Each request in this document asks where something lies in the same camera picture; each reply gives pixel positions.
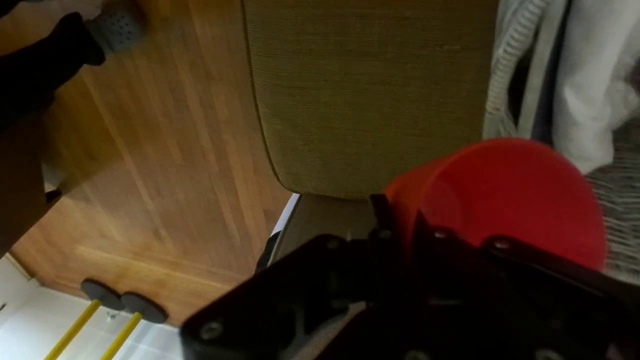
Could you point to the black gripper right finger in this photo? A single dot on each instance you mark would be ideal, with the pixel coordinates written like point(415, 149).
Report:
point(505, 298)

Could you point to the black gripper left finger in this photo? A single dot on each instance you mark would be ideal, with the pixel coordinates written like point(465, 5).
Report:
point(318, 302)

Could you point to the red plastic cup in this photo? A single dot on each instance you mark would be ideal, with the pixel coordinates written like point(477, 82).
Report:
point(505, 187)

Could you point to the grey striped pillow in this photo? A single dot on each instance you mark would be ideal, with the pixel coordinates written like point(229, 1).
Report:
point(618, 195)

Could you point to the black furniture foot pad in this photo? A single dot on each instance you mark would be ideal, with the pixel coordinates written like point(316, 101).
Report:
point(102, 292)

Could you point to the brown fabric sofa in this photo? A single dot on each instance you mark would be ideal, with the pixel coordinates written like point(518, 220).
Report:
point(355, 92)

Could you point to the white patterned pillow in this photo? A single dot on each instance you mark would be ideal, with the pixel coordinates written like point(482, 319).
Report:
point(601, 35)

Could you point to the grey perforated black-handled object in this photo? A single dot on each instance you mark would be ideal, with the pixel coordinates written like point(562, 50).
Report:
point(30, 75)

